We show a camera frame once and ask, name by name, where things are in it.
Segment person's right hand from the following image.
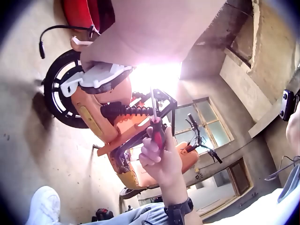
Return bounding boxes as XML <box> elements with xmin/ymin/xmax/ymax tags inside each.
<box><xmin>138</xmin><ymin>126</ymin><xmax>188</xmax><ymax>207</ymax></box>

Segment person's left hand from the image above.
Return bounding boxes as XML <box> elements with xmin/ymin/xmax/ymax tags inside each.
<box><xmin>80</xmin><ymin>0</ymin><xmax>228</xmax><ymax>69</ymax></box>

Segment person's right thumb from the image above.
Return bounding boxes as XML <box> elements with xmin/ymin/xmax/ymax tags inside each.
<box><xmin>164</xmin><ymin>128</ymin><xmax>176</xmax><ymax>153</ymax></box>

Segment person's right fingers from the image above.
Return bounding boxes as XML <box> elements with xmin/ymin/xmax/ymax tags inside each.
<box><xmin>138</xmin><ymin>126</ymin><xmax>164</xmax><ymax>169</ymax></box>

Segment red black handled screwdriver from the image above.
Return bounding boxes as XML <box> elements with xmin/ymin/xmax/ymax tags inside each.
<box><xmin>146</xmin><ymin>86</ymin><xmax>167</xmax><ymax>152</ymax></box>

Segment white plastic scooter cover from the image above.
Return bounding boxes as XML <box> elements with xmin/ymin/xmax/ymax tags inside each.
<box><xmin>60</xmin><ymin>63</ymin><xmax>133</xmax><ymax>97</ymax></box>

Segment green pane window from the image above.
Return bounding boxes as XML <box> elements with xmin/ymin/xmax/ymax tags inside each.
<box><xmin>173</xmin><ymin>97</ymin><xmax>235</xmax><ymax>149</ymax></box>

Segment black wrist band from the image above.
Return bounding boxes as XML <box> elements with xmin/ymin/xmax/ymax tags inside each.
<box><xmin>164</xmin><ymin>197</ymin><xmax>194</xmax><ymax>225</ymax></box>

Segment person's legs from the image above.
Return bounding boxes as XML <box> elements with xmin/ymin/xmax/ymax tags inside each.
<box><xmin>25</xmin><ymin>186</ymin><xmax>171</xmax><ymax>225</ymax></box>

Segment wooden framed doorway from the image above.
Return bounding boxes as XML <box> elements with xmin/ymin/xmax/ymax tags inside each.
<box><xmin>187</xmin><ymin>157</ymin><xmax>254</xmax><ymax>211</ymax></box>

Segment orange electric scooter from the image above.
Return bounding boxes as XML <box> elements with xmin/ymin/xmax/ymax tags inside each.
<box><xmin>43</xmin><ymin>49</ymin><xmax>223</xmax><ymax>200</ymax></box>

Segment red black power drill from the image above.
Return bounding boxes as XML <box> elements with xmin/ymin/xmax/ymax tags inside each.
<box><xmin>91</xmin><ymin>207</ymin><xmax>114</xmax><ymax>223</ymax></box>

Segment concrete framed window opening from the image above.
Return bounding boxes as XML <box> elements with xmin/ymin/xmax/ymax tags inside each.
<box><xmin>225</xmin><ymin>0</ymin><xmax>260</xmax><ymax>70</ymax></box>

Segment white plastic clip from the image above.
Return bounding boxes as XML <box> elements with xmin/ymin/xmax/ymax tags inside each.
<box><xmin>70</xmin><ymin>36</ymin><xmax>94</xmax><ymax>47</ymax></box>

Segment red scooter body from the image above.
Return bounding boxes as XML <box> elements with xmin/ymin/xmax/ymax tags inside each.
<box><xmin>61</xmin><ymin>0</ymin><xmax>116</xmax><ymax>34</ymax></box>

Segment black cable with plug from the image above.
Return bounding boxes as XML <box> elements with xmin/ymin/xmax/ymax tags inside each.
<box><xmin>39</xmin><ymin>25</ymin><xmax>95</xmax><ymax>59</ymax></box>

